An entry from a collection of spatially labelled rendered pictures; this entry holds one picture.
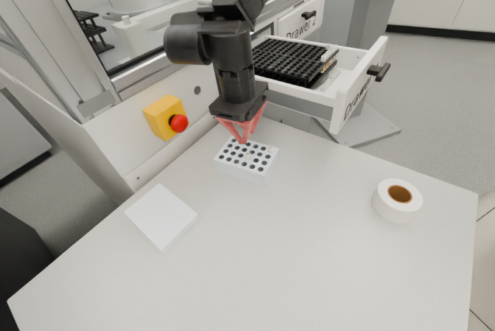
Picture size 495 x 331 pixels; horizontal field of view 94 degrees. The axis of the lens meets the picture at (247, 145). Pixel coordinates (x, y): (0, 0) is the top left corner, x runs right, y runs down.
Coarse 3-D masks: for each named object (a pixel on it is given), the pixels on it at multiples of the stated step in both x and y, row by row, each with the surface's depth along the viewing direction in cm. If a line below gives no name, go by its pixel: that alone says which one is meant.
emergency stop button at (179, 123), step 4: (176, 116) 47; (180, 116) 48; (184, 116) 48; (172, 120) 47; (176, 120) 47; (180, 120) 48; (184, 120) 48; (172, 124) 47; (176, 124) 47; (180, 124) 48; (184, 124) 49; (172, 128) 48; (176, 128) 48; (180, 128) 48; (184, 128) 49; (176, 132) 49; (180, 132) 49
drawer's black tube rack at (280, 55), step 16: (256, 48) 68; (272, 48) 66; (288, 48) 65; (304, 48) 64; (320, 48) 64; (256, 64) 60; (272, 64) 59; (288, 64) 59; (304, 64) 58; (288, 80) 59; (320, 80) 58
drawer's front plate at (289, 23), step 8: (312, 0) 87; (296, 8) 82; (304, 8) 83; (312, 8) 88; (288, 16) 76; (296, 16) 81; (312, 16) 90; (280, 24) 76; (288, 24) 78; (296, 24) 83; (304, 24) 87; (312, 24) 93; (280, 32) 77; (288, 32) 80; (296, 32) 85; (304, 32) 90
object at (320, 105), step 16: (352, 48) 62; (336, 64) 67; (352, 64) 64; (272, 80) 54; (336, 80) 62; (272, 96) 56; (288, 96) 53; (304, 96) 51; (320, 96) 48; (304, 112) 53; (320, 112) 50
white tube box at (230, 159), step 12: (228, 144) 54; (240, 144) 54; (252, 144) 53; (264, 144) 53; (216, 156) 52; (228, 156) 51; (240, 156) 52; (252, 156) 51; (264, 156) 50; (276, 156) 51; (216, 168) 53; (228, 168) 51; (240, 168) 49; (252, 168) 50; (264, 168) 48; (252, 180) 50; (264, 180) 48
